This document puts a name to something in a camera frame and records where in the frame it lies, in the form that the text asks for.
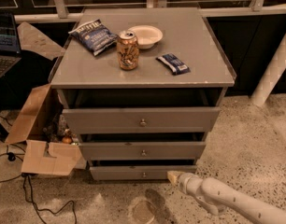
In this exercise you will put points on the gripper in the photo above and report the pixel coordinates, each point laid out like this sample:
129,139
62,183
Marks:
183,181

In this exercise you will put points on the grey bottom drawer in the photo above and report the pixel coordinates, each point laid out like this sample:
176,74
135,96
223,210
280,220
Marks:
137,172

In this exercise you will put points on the grey drawer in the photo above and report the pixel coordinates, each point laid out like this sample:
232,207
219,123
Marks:
110,151
137,172
141,120

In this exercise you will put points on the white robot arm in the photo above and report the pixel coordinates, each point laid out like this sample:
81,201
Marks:
215,196

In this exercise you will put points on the grey middle drawer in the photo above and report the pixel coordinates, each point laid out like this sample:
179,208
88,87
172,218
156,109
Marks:
110,151

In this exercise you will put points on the grey top drawer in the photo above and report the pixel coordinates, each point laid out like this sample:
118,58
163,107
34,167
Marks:
141,120

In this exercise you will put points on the grey drawer cabinet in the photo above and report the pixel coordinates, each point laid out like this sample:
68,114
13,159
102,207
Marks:
86,81

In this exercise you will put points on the open cardboard box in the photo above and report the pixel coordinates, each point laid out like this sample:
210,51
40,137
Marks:
43,155

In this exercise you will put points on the blue snack bar wrapper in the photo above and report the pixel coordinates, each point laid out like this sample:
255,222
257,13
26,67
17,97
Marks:
176,66

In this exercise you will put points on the small orange bottle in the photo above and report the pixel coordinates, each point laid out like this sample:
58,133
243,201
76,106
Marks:
67,138

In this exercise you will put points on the gold drink can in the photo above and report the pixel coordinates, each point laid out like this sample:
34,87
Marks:
127,50

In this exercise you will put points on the white paper bowl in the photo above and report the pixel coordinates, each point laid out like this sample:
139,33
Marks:
147,36

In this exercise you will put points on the white metal railing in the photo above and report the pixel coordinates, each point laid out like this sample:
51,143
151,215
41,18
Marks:
250,31

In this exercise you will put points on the blue chip bag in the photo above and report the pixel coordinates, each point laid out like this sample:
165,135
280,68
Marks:
94,36

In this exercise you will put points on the black laptop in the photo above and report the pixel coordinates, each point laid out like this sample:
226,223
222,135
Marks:
10,48

